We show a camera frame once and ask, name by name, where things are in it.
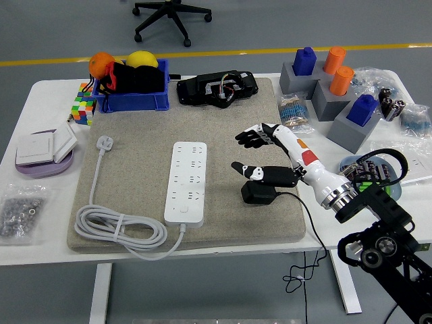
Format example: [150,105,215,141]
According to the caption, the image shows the blue square peg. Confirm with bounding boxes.
[346,94,379,128]
[292,47,318,76]

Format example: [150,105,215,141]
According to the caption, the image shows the black plug adapter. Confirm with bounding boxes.
[240,181,278,205]

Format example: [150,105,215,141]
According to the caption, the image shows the black red drawstring bag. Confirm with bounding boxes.
[88,61,166,114]

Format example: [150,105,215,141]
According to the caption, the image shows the white table leg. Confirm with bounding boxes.
[329,249,362,315]
[88,263,113,324]

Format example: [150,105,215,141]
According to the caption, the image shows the thin black plug cord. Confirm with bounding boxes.
[275,190,329,324]

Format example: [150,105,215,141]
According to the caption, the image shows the white power strip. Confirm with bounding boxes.
[164,141,208,227]

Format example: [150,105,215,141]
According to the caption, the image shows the white wall switch panel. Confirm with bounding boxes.
[52,121,78,165]
[16,132,55,166]

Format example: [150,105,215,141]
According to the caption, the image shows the bag of taped resistors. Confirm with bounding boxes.
[277,93,317,135]

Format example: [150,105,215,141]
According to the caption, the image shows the black office chair base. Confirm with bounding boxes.
[132,0,213,47]

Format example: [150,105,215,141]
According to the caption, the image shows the colourful puzzle cube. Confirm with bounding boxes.
[71,82,97,126]

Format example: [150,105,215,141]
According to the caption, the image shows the bag of black capacitors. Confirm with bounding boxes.
[377,86,407,123]

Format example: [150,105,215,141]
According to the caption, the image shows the white power strip cord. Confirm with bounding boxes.
[74,135,187,261]

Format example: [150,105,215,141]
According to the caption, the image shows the grey socket block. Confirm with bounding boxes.
[326,107,384,155]
[310,80,358,122]
[279,61,327,100]

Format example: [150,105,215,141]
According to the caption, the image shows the yellow fruit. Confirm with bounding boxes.
[126,50,159,70]

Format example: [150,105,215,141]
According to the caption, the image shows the purple tray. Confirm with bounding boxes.
[14,128,74,179]

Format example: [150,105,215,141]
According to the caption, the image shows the bagged white wall socket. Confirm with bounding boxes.
[369,138,432,186]

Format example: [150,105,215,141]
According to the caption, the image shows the orange fruit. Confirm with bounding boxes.
[88,52,116,80]

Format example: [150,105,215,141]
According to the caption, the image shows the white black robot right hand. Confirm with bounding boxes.
[231,123,352,205]

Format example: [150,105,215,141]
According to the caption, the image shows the grey-brown mat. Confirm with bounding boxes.
[66,77,306,254]

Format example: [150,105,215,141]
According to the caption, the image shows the light blue plate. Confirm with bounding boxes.
[339,154,403,203]

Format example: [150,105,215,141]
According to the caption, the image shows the orange cylinder peg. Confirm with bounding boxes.
[329,65,355,97]
[323,46,347,75]

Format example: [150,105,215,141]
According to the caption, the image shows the black open electronic device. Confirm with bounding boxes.
[176,70,260,109]

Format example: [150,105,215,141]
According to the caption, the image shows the blue plastic bin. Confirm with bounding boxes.
[91,59,171,113]

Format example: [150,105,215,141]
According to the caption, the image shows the clear bag of metal nuts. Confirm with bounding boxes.
[0,184,53,246]

